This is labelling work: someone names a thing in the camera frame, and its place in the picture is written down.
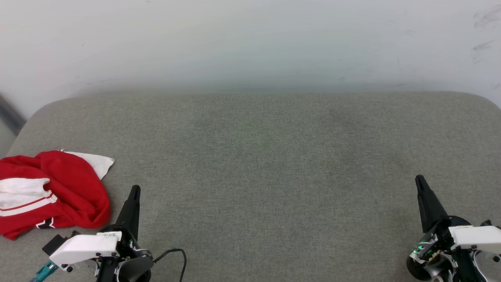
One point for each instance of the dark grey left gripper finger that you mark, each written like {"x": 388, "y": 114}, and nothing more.
{"x": 131, "y": 211}

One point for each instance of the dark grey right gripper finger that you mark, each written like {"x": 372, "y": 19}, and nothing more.
{"x": 429, "y": 207}

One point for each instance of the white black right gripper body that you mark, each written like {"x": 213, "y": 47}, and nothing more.
{"x": 473, "y": 237}

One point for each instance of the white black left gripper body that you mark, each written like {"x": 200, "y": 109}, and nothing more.
{"x": 86, "y": 246}

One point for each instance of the red and white shirt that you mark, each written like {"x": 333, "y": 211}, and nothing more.
{"x": 74, "y": 188}

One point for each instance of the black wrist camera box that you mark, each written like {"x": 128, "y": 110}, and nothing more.
{"x": 54, "y": 243}

